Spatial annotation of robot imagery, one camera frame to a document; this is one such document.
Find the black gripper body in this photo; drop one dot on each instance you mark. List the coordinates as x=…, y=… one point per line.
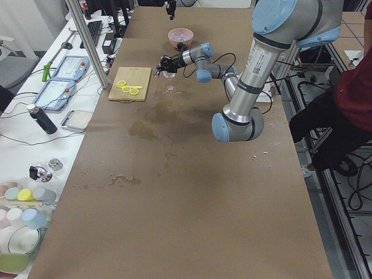
x=174, y=63
x=171, y=6

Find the pink bowl of ice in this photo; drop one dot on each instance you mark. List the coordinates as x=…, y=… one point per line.
x=180, y=35

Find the clear wine glass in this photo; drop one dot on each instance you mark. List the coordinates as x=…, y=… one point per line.
x=169, y=77

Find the wooden cutting board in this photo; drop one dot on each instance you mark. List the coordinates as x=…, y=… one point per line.
x=133, y=76

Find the lemon slice middle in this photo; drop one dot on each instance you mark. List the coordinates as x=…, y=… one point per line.
x=126, y=89

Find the lemon slice far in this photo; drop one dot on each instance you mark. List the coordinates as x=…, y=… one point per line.
x=121, y=83

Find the black keyboard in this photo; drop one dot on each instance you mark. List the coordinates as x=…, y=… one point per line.
x=95, y=29

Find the teach pendant far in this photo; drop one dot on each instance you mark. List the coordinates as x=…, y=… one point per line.
x=72, y=67

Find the teach pendant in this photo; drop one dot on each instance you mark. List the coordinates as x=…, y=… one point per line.
x=72, y=67
x=55, y=94

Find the teach pendant near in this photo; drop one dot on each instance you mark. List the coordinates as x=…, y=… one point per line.
x=55, y=94

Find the black water bottle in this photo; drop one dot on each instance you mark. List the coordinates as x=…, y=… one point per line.
x=41, y=118

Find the steel cap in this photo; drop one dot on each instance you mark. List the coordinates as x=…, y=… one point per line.
x=55, y=164

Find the person in red shirt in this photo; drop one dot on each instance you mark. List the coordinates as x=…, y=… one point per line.
x=346, y=109

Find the yellow cup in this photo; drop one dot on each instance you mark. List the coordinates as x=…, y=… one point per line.
x=25, y=195

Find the blue cup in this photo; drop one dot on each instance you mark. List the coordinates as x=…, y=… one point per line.
x=33, y=218

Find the white green-rimmed plate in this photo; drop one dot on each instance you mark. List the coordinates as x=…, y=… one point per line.
x=24, y=240

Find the lemon slice near handle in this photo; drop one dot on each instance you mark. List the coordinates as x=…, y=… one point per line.
x=134, y=91

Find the aluminium frame post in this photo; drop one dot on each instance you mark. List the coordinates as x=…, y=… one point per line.
x=79, y=20

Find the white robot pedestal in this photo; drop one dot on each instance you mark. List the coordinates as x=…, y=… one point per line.
x=266, y=96

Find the green handled tool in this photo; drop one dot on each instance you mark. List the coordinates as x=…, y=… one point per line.
x=46, y=69

